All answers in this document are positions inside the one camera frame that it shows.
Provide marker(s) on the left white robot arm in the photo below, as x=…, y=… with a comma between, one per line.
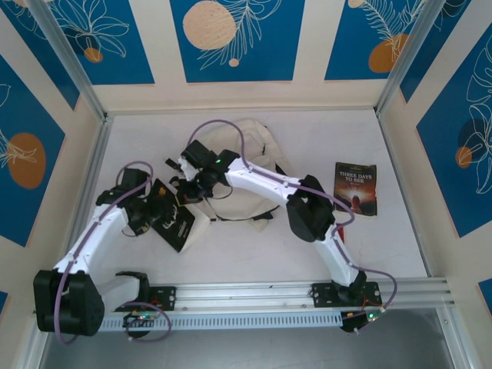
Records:
x=88, y=238

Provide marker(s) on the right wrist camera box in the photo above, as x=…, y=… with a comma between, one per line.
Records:
x=198, y=151

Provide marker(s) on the aluminium side rail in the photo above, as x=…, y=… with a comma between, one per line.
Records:
x=97, y=153
x=393, y=153

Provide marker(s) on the aluminium mounting rail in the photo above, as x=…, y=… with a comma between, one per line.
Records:
x=238, y=296

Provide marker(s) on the dark Three Days book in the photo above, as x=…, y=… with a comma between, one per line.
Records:
x=355, y=188

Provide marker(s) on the cream fabric backpack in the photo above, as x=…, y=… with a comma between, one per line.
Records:
x=265, y=146

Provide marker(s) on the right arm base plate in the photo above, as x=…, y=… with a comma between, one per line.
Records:
x=323, y=296

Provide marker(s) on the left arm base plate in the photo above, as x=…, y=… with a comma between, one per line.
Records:
x=167, y=299

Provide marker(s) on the black book yellow title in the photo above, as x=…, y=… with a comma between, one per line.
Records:
x=180, y=230

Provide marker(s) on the aluminium frame post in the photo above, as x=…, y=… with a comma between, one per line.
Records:
x=68, y=57
x=410, y=57

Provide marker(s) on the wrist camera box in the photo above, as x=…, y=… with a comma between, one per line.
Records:
x=198, y=151
x=132, y=180

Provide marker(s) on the small controller board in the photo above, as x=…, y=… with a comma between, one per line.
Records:
x=369, y=317
x=142, y=317

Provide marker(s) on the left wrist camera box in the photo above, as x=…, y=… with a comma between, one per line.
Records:
x=132, y=180

